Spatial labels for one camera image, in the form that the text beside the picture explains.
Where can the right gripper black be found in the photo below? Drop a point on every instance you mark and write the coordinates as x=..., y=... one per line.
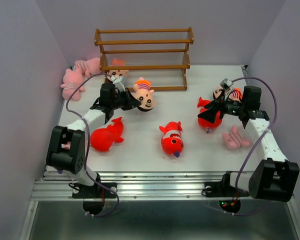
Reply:
x=210, y=115

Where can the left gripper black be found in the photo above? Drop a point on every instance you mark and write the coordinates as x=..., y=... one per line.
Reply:
x=131, y=102

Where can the doll plush orange cap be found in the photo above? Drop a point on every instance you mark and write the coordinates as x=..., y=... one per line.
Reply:
x=116, y=73

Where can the red fish plush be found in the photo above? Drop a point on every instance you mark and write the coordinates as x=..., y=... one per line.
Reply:
x=171, y=141
x=207, y=124
x=65, y=146
x=102, y=139

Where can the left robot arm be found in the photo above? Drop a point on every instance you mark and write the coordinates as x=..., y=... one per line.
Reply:
x=77, y=134

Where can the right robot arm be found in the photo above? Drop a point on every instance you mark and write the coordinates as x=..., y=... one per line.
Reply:
x=275, y=177

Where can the brown wooden three-tier shelf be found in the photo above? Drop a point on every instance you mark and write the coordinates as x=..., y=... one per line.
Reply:
x=147, y=50

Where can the pink striped plush right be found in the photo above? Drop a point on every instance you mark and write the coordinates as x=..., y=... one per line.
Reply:
x=234, y=139

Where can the pink striped plush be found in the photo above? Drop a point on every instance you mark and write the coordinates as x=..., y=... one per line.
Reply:
x=234, y=139
x=71, y=80
x=88, y=67

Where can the pink striped plush upper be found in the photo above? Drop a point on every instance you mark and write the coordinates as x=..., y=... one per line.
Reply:
x=88, y=67

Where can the pink striped plush lower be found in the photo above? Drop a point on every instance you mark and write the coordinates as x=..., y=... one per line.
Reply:
x=71, y=80

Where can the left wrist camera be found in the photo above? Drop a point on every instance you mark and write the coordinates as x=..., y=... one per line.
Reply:
x=119, y=82

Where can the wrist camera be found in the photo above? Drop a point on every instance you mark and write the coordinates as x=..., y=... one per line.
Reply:
x=226, y=84
x=119, y=82

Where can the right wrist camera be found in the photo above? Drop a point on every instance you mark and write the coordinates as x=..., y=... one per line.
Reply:
x=226, y=84

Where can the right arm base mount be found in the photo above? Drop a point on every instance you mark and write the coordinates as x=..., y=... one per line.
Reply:
x=230, y=198

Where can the aluminium mounting rail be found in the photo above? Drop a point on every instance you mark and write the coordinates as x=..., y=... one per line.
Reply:
x=132, y=186

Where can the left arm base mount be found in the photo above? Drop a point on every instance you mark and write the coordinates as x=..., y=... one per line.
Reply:
x=97, y=201

